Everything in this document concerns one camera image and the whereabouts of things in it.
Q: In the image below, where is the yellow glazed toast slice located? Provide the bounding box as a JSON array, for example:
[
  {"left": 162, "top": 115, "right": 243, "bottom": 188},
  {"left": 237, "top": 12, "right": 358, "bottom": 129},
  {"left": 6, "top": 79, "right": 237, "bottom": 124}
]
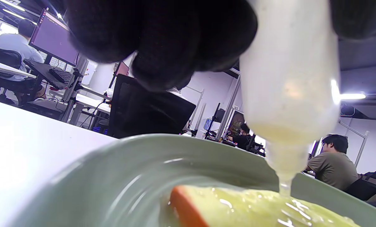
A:
[{"left": 170, "top": 185, "right": 362, "bottom": 227}]

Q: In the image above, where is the black mesh office chair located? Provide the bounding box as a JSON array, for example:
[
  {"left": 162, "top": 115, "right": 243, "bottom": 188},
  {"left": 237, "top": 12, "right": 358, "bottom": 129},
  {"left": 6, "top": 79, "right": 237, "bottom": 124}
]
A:
[
  {"left": 344, "top": 177, "right": 376, "bottom": 201},
  {"left": 0, "top": 43, "right": 37, "bottom": 104},
  {"left": 107, "top": 74, "right": 197, "bottom": 139}
]

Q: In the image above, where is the translucent honey bottle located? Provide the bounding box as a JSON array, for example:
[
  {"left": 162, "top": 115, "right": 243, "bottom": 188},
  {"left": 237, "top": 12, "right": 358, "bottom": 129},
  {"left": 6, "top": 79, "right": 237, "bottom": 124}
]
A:
[{"left": 239, "top": 0, "right": 341, "bottom": 197}]

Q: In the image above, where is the black keyboard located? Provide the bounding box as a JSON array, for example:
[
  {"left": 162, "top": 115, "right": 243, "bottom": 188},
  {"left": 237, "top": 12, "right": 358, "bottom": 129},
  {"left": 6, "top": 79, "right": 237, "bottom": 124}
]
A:
[{"left": 49, "top": 68, "right": 73, "bottom": 83}]

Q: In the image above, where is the small red screen monitor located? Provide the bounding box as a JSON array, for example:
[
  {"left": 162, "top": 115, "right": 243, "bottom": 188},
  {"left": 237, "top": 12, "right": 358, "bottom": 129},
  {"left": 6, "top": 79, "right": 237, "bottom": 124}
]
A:
[{"left": 114, "top": 61, "right": 130, "bottom": 76}]

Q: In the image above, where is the pale green plate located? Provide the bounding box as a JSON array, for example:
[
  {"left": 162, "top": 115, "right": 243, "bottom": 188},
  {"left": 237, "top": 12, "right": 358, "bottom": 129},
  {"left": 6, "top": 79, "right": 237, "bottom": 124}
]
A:
[{"left": 8, "top": 134, "right": 376, "bottom": 227}]

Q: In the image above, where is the white office desk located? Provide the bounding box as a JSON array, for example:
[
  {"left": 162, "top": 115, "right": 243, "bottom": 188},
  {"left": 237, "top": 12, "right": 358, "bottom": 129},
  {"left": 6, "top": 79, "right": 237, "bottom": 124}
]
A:
[
  {"left": 0, "top": 58, "right": 37, "bottom": 98},
  {"left": 76, "top": 93, "right": 111, "bottom": 126}
]

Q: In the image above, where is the monitor with pink screen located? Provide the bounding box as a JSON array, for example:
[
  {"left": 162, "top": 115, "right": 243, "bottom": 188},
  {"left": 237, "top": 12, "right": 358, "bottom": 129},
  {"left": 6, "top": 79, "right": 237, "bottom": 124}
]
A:
[{"left": 29, "top": 8, "right": 81, "bottom": 67}]

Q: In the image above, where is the aluminium frame pole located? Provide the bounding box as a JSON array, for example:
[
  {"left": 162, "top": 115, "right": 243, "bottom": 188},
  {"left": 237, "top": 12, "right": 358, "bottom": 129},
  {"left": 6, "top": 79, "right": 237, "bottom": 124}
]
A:
[{"left": 60, "top": 57, "right": 89, "bottom": 123}]

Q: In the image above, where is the person's left hand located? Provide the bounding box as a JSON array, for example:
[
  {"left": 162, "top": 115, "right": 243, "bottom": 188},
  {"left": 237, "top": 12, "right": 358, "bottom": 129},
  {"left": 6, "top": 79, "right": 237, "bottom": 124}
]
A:
[{"left": 62, "top": 0, "right": 376, "bottom": 92}]

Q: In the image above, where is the black keyboard tray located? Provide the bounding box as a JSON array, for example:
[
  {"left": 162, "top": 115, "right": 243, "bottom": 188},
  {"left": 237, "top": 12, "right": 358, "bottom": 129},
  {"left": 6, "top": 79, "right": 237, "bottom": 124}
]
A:
[{"left": 23, "top": 59, "right": 78, "bottom": 90}]

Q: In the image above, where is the ceiling strip light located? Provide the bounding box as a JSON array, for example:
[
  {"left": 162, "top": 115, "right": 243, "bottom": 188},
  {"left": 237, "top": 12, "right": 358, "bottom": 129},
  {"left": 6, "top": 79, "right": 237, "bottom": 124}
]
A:
[{"left": 339, "top": 92, "right": 366, "bottom": 101}]

